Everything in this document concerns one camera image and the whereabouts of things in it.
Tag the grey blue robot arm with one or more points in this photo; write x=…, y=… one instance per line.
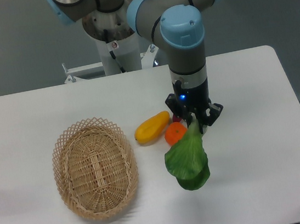
x=174, y=26

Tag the orange tangerine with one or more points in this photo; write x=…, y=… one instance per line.
x=174, y=133

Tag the woven wicker basket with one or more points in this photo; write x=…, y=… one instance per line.
x=95, y=169

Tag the yellow mango fruit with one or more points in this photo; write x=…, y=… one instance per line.
x=150, y=129

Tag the small red fruit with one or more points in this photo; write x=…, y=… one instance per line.
x=176, y=118

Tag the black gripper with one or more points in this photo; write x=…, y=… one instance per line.
x=187, y=101

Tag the green leafy vegetable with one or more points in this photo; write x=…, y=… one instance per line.
x=187, y=160

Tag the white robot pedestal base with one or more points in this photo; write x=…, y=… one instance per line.
x=117, y=45

